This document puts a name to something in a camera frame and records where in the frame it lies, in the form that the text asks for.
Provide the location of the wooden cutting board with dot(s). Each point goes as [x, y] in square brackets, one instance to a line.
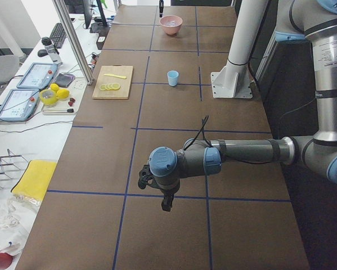
[125, 84]

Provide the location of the yellow cloth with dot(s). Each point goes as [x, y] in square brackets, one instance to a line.
[34, 182]

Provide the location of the black power strip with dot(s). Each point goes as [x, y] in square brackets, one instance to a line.
[102, 37]

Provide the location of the clear plastic bag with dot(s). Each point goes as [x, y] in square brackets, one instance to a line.
[17, 216]

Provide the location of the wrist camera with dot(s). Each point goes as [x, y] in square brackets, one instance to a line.
[146, 178]

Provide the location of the water bottle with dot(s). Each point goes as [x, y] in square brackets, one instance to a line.
[51, 50]

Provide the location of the aluminium frame post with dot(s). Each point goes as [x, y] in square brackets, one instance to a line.
[63, 15]

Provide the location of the computer mouse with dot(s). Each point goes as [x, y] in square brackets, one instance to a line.
[42, 52]

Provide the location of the white mounting pillar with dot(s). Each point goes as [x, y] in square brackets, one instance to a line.
[233, 80]

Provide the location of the purple grey cloth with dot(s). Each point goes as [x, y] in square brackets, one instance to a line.
[64, 80]

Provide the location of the clear ice cubes pile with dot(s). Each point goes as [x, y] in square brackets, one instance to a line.
[171, 23]

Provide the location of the yellow lemon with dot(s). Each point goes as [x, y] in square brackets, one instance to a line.
[62, 93]
[55, 87]

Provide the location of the light blue cup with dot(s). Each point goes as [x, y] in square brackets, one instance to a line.
[173, 77]

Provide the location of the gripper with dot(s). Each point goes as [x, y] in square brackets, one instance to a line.
[168, 193]

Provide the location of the black keyboard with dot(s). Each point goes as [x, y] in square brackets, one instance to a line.
[58, 35]

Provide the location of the wire rack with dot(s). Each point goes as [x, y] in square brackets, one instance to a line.
[12, 165]

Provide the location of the black monitor stand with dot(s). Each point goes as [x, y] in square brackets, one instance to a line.
[94, 25]

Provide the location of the yellow plastic knife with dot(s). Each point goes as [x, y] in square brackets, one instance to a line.
[115, 76]

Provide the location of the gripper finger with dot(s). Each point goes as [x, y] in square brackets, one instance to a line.
[161, 8]

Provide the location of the yellow tape roll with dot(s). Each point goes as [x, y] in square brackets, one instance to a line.
[48, 97]

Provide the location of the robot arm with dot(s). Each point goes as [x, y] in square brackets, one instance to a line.
[314, 21]

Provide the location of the teach pendant tablet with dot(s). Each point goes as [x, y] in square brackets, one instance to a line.
[38, 76]
[19, 105]

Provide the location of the white tray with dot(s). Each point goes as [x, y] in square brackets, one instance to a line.
[61, 107]

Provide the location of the pink bowl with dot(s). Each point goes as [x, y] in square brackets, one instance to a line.
[168, 30]

